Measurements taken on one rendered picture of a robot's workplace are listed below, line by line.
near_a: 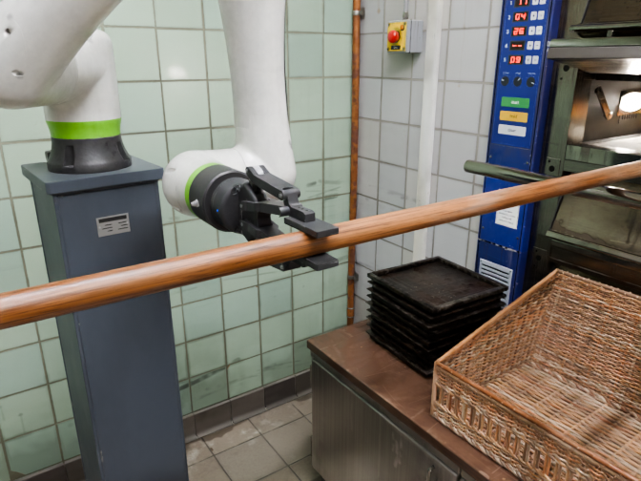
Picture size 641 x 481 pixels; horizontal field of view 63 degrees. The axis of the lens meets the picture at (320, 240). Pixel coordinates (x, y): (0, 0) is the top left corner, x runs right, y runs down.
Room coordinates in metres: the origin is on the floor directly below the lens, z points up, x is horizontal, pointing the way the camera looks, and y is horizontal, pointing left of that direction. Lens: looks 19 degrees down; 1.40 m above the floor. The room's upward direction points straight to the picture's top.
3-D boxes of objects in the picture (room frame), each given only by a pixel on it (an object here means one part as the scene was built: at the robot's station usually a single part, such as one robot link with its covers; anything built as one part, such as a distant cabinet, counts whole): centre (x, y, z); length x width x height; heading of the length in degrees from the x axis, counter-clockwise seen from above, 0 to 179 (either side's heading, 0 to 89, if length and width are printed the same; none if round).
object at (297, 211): (0.59, 0.03, 1.23); 0.05 x 0.01 x 0.03; 34
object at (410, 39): (1.86, -0.28, 1.46); 0.10 x 0.07 x 0.10; 34
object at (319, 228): (0.57, 0.01, 1.22); 0.07 x 0.03 x 0.01; 34
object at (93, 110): (0.98, 0.44, 1.36); 0.16 x 0.13 x 0.19; 169
